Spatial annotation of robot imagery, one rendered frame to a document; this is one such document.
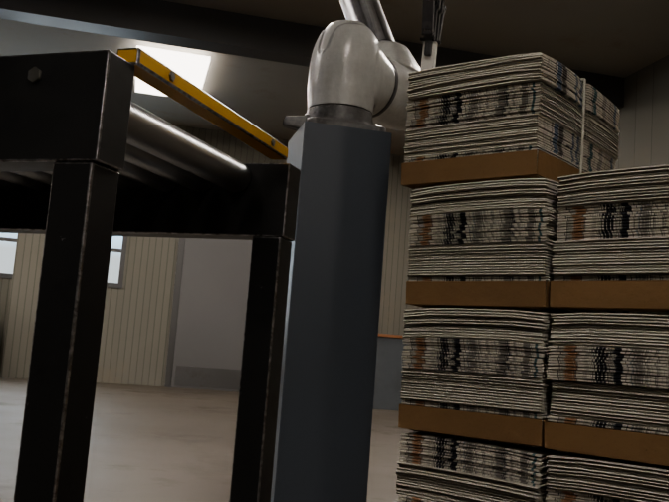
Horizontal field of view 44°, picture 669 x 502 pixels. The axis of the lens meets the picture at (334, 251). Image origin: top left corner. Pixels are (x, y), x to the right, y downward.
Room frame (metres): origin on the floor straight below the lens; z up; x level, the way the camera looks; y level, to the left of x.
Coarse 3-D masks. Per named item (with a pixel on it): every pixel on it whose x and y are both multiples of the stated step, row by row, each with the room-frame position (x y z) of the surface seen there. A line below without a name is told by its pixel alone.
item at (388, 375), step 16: (384, 336) 8.06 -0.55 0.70; (400, 336) 8.09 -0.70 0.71; (384, 352) 8.08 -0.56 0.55; (400, 352) 8.12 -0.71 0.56; (384, 368) 8.08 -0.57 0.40; (400, 368) 8.12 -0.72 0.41; (384, 384) 8.08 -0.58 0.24; (400, 384) 8.12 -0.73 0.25; (384, 400) 8.09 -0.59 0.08; (400, 400) 8.12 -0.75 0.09
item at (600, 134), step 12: (600, 96) 1.62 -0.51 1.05; (600, 108) 1.62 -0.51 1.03; (612, 108) 1.66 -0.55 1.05; (588, 120) 1.58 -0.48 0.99; (600, 120) 1.62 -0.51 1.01; (612, 120) 1.67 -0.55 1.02; (588, 132) 1.58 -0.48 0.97; (600, 132) 1.63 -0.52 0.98; (612, 132) 1.67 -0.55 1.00; (588, 144) 1.59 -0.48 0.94; (600, 144) 1.62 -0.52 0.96; (612, 144) 1.67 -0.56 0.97; (588, 156) 1.60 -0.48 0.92; (600, 156) 1.64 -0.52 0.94; (612, 156) 1.68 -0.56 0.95; (588, 168) 1.60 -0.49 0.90; (600, 168) 1.64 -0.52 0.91; (612, 168) 1.69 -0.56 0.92
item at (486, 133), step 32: (480, 64) 1.48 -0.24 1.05; (512, 64) 1.44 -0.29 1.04; (544, 64) 1.41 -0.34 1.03; (416, 96) 1.57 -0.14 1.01; (448, 96) 1.53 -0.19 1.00; (480, 96) 1.49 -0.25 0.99; (512, 96) 1.45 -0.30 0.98; (544, 96) 1.43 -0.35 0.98; (416, 128) 1.58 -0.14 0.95; (448, 128) 1.53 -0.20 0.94; (480, 128) 1.49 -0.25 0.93; (512, 128) 1.45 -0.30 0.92; (544, 128) 1.44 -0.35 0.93; (416, 160) 1.57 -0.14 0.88
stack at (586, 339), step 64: (448, 192) 1.51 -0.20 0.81; (512, 192) 1.43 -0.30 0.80; (576, 192) 1.35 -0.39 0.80; (640, 192) 1.29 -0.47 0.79; (448, 256) 1.51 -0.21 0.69; (512, 256) 1.43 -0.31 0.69; (576, 256) 1.35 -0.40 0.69; (640, 256) 1.28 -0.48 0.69; (448, 320) 1.50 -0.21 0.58; (512, 320) 1.42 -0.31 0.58; (576, 320) 1.34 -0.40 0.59; (640, 320) 1.28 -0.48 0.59; (448, 384) 1.50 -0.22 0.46; (512, 384) 1.42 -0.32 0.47; (576, 384) 1.35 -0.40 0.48; (640, 384) 1.27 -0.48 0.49; (448, 448) 1.50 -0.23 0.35; (512, 448) 1.43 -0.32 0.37
